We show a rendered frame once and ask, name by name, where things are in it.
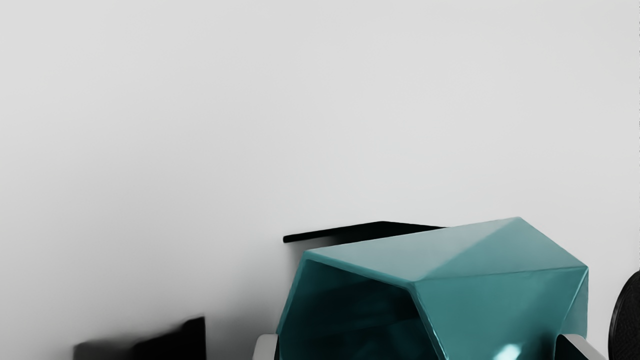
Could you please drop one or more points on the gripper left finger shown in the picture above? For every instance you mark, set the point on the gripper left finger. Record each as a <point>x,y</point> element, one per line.
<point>265,349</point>

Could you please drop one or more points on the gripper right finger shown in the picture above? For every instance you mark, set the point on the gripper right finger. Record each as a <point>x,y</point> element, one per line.
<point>575,351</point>

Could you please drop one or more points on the teal faceted mug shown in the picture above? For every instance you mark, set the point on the teal faceted mug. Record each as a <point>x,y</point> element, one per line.
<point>480,280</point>

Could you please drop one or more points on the black round object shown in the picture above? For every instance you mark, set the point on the black round object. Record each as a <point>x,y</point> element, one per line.
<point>627,325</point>

